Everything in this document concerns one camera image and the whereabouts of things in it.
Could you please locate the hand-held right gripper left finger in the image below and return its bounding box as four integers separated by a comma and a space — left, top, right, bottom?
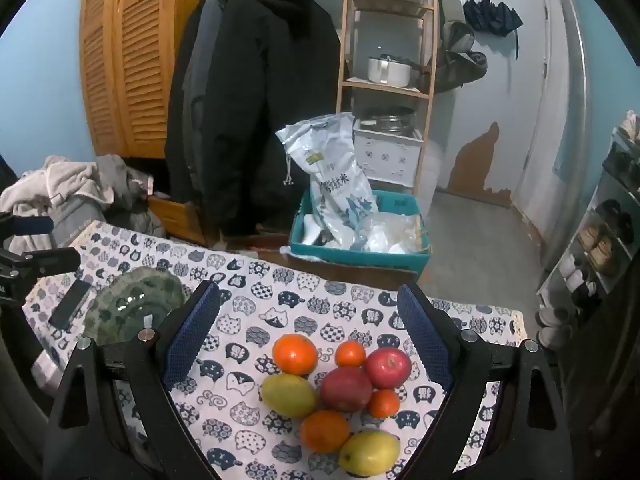
44, 281, 222, 480

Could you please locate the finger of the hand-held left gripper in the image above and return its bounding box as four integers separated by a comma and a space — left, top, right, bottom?
0, 212, 55, 237
0, 247, 82, 281

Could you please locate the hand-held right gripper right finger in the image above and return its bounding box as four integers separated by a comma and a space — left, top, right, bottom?
397, 283, 572, 480

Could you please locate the bright red apple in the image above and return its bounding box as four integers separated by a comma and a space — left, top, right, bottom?
364, 347, 412, 390

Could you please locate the small orange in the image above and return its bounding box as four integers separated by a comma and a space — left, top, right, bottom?
335, 341, 367, 368
367, 389, 401, 418

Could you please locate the dark red apple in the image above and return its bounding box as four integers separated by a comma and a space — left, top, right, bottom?
320, 366, 373, 412

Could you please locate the large orange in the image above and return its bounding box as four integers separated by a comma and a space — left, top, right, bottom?
301, 410, 351, 454
272, 334, 319, 376

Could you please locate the green-yellow mango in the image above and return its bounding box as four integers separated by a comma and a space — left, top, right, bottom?
261, 374, 319, 418

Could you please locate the yellow-green pear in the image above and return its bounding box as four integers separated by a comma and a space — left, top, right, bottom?
338, 430, 402, 477

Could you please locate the beige towel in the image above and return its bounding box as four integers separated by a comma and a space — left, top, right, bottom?
0, 156, 108, 218

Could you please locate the grey bag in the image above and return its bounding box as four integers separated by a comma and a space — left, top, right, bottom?
50, 195, 108, 248

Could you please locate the black smartphone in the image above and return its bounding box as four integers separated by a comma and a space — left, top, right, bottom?
48, 280, 92, 329

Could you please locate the cat print tablecloth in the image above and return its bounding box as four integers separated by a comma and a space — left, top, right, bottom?
22, 220, 528, 480

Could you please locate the grey garment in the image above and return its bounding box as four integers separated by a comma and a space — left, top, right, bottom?
95, 154, 168, 238

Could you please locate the teal plastic basket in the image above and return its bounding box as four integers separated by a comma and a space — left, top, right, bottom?
289, 189, 432, 273

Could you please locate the white plastic bag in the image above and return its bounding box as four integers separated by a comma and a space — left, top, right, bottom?
365, 212, 423, 253

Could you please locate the wooden drawer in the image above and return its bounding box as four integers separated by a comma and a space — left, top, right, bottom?
147, 195, 206, 246

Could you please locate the white patterned drawer box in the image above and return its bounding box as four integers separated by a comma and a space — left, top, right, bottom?
354, 120, 425, 186

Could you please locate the white printed rice bag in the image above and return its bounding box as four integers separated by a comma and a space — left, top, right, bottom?
276, 112, 379, 251

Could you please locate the group of shoes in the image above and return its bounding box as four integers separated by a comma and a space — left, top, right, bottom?
537, 115, 640, 348

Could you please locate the wooden louvered wardrobe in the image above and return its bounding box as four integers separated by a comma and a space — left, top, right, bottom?
79, 0, 223, 160

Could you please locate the steel pot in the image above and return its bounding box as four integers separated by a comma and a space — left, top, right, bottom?
370, 107, 417, 136

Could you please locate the metal shoe rack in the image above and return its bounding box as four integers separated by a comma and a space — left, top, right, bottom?
536, 110, 640, 356

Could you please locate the dark grey hanging jacket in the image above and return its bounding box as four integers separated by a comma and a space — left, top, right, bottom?
172, 0, 226, 111

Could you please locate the white door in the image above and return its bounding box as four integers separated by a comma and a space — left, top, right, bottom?
507, 0, 563, 221

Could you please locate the black hanging coat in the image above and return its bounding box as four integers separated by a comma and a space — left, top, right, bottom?
165, 0, 342, 238

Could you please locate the white cooking pot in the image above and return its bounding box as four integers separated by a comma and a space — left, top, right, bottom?
367, 55, 413, 85

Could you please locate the tall silver panel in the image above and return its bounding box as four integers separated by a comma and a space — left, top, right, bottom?
540, 0, 593, 281

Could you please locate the dark hanging bag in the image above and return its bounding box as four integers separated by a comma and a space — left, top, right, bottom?
432, 20, 488, 93

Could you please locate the wooden shelf rack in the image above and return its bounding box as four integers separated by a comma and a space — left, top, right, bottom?
336, 0, 441, 201

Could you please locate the dark blue folded umbrella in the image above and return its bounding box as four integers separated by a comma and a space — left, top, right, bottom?
462, 0, 523, 38

